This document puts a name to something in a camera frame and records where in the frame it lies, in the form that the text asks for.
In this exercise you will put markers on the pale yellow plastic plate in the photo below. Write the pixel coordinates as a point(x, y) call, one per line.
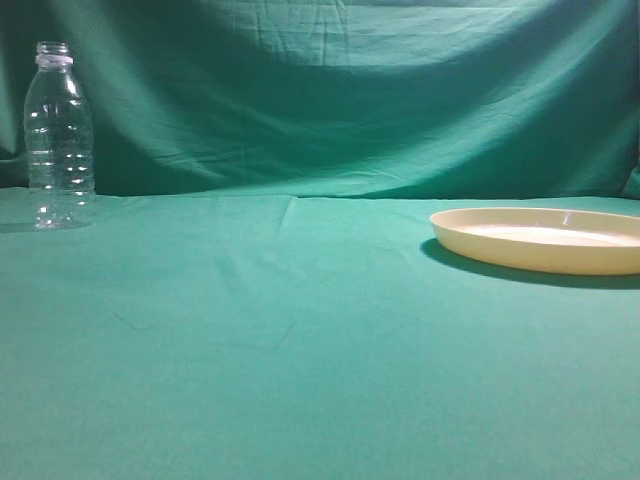
point(549, 240)

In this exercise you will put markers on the green cloth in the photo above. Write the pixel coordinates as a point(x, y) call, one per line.
point(258, 293)

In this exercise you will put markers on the clear empty plastic bottle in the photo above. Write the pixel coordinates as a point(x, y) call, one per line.
point(59, 141)

